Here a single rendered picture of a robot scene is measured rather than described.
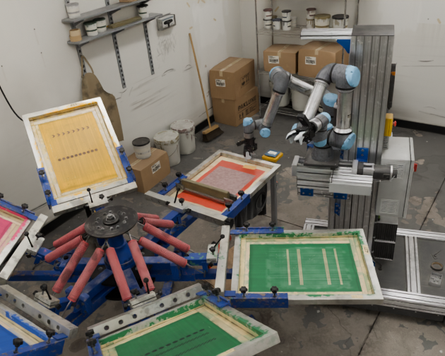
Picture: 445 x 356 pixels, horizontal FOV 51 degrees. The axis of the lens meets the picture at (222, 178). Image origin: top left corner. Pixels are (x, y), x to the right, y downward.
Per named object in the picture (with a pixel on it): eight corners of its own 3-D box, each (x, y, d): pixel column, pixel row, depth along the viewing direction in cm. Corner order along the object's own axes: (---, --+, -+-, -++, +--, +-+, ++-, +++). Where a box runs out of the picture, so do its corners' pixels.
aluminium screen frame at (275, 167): (219, 153, 391) (219, 149, 389) (281, 169, 361) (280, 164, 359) (158, 200, 338) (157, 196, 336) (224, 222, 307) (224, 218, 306)
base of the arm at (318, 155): (335, 151, 315) (335, 138, 310) (333, 162, 303) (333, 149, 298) (312, 150, 319) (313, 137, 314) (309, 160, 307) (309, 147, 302)
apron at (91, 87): (121, 138, 529) (101, 46, 474) (126, 139, 525) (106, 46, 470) (85, 158, 492) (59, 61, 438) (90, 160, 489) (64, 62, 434)
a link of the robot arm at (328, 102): (325, 116, 340) (325, 99, 333) (319, 109, 352) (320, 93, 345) (341, 114, 341) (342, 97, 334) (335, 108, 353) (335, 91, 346)
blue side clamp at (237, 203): (244, 200, 331) (244, 191, 327) (250, 201, 328) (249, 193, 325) (220, 222, 310) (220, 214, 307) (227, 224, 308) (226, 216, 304)
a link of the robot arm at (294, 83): (330, 111, 352) (269, 83, 334) (324, 104, 365) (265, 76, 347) (339, 97, 347) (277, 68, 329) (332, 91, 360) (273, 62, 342)
